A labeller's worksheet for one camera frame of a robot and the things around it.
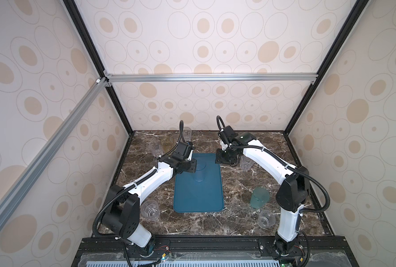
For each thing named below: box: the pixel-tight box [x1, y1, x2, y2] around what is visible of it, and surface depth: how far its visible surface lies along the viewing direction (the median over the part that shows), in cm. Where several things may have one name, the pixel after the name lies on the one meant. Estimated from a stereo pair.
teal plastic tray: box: [173, 152, 225, 214], surface depth 91 cm
